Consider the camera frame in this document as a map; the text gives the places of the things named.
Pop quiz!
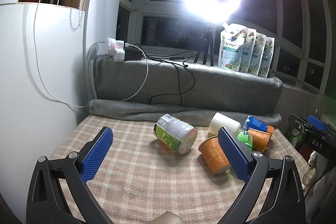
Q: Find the orange paper cup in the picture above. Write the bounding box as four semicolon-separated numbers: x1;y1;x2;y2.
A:
198;136;231;174
248;128;272;152

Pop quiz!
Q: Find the black tripod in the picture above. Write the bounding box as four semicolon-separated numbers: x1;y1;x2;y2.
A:
194;24;214;67

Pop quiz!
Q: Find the refill pouch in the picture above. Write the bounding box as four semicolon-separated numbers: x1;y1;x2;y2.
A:
239;28;256;73
258;37;275;78
248;32;266;76
218;23;248;72

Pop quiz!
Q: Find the grey folded blanket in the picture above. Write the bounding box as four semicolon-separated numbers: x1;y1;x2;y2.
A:
88;55;282;126

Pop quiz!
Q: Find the white cable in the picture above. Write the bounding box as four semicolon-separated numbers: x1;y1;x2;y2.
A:
32;0;149;109

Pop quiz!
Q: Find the black cable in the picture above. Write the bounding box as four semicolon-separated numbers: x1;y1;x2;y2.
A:
133;43;208;105

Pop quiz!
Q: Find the white cabinet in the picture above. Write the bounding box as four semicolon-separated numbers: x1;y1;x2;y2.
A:
1;0;119;221

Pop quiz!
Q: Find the blue orange drink carton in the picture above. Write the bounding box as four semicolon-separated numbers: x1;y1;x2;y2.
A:
242;116;274;134

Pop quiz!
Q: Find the green label drink can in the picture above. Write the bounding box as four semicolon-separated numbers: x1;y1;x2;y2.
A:
154;114;198;155

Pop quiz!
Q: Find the green tea bottle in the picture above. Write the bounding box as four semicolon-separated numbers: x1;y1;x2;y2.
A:
236;131;253;151

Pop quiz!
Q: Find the white plastic cup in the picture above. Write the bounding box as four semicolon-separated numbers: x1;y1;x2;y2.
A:
208;113;241;137

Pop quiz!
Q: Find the black power adapter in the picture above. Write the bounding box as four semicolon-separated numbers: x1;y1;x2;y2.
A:
124;47;142;61

